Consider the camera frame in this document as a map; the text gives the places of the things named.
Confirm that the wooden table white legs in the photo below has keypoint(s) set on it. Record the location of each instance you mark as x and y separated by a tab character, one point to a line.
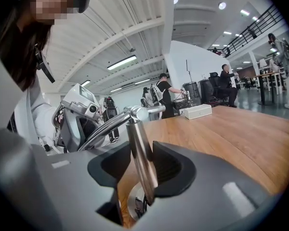
219	133

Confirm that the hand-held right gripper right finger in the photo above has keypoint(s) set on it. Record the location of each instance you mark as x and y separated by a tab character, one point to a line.
207	189

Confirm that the black balcony railing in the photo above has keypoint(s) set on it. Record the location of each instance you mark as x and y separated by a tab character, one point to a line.
255	28

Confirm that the round ceiling spotlight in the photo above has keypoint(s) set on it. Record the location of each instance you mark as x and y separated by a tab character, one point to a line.
222	5

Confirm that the distant wooden table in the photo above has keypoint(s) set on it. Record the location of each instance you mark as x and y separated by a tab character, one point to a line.
267	75

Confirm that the white rectangular box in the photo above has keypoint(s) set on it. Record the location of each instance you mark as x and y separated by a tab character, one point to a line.
197	112

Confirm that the person's left forearm white sleeve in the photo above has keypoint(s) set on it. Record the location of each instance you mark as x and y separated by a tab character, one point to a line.
42	114

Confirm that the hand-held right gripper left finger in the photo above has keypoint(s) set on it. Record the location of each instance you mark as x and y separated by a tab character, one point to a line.
69	184

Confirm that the black office chair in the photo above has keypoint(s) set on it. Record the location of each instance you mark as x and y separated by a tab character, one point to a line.
215	85

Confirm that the person's torso white sweater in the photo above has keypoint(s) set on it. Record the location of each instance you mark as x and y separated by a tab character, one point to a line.
21	119

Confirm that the black round bin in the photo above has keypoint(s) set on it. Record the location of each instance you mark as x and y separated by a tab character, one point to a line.
191	93
206	91

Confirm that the person's face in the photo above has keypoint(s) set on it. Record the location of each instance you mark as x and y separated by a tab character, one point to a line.
50	3

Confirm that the long ceiling light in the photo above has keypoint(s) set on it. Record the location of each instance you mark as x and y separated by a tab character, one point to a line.
121	62

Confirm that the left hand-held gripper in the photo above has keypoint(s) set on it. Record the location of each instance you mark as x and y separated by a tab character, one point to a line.
82	100

